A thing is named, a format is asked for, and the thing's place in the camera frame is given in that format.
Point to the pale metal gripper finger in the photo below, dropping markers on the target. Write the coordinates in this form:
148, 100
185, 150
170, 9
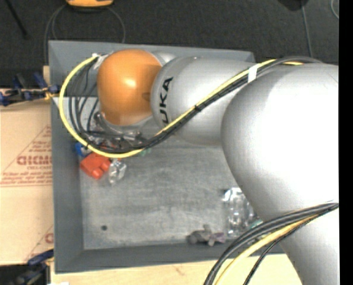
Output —
121, 166
113, 175

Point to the red toy block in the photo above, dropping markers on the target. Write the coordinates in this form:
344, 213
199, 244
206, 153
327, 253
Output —
94, 164

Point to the blue small block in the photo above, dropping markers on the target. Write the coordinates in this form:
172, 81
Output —
78, 149

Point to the grey metal bin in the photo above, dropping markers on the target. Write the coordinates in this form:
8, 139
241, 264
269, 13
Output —
164, 188

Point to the brown cardboard board, red print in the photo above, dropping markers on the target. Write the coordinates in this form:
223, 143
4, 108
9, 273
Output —
22, 129

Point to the grey and purple toy animal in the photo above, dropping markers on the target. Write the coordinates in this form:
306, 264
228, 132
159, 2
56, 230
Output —
204, 236

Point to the clear plastic bottle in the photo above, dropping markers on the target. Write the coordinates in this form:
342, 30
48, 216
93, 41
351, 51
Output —
237, 209

